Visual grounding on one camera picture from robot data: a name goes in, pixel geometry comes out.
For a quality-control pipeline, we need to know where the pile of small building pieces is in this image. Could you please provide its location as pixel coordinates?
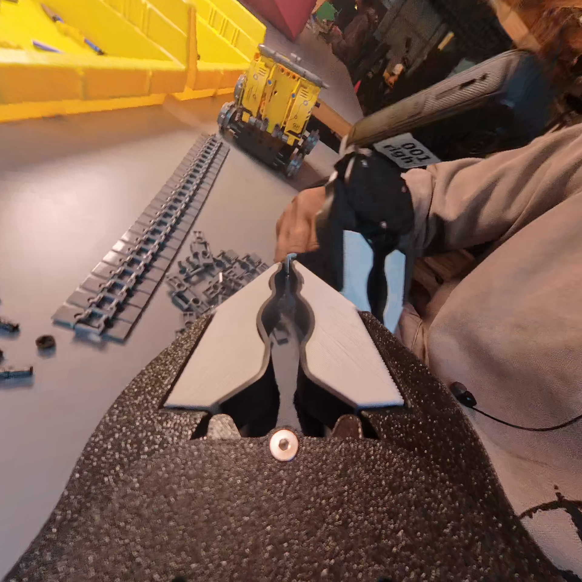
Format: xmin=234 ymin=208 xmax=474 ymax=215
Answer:
xmin=0 ymin=298 xmax=35 ymax=382

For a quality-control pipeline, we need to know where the pile of grey track links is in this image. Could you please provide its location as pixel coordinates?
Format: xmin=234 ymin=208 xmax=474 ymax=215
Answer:
xmin=166 ymin=229 xmax=270 ymax=335

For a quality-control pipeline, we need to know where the person's right forearm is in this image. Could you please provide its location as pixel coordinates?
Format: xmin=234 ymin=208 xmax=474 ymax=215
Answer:
xmin=405 ymin=125 xmax=582 ymax=255

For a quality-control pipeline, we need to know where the cluster of blue grey pieces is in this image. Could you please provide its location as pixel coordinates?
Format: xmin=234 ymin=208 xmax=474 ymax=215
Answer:
xmin=32 ymin=5 xmax=105 ymax=56

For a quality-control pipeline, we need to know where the yellow toy robot vehicle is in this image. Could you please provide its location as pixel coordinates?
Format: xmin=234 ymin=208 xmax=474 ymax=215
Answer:
xmin=217 ymin=44 xmax=329 ymax=178

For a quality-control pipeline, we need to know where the yellow plastic storage bin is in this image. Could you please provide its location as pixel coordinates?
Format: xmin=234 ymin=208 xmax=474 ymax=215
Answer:
xmin=0 ymin=0 xmax=196 ymax=122
xmin=170 ymin=0 xmax=266 ymax=102

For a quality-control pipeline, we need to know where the grey desk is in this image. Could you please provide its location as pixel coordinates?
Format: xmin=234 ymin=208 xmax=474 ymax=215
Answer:
xmin=0 ymin=105 xmax=405 ymax=564

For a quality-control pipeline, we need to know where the person's beige hoodie torso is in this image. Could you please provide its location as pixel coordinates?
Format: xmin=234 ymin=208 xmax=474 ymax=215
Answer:
xmin=400 ymin=205 xmax=582 ymax=574

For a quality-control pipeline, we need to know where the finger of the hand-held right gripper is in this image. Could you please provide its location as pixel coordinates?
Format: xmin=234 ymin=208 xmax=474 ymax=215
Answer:
xmin=369 ymin=248 xmax=407 ymax=326
xmin=329 ymin=211 xmax=374 ymax=314

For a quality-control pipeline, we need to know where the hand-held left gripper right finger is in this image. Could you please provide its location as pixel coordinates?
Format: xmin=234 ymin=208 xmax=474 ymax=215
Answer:
xmin=291 ymin=261 xmax=406 ymax=409

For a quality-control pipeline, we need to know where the thin black cable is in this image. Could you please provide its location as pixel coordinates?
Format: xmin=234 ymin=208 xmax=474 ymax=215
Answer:
xmin=475 ymin=407 xmax=582 ymax=432

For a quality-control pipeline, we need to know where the person's right hand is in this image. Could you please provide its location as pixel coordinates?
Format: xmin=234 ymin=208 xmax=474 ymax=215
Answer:
xmin=275 ymin=186 xmax=330 ymax=262

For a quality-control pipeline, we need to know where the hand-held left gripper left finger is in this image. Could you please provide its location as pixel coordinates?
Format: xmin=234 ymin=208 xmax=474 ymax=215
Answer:
xmin=163 ymin=261 xmax=283 ymax=410

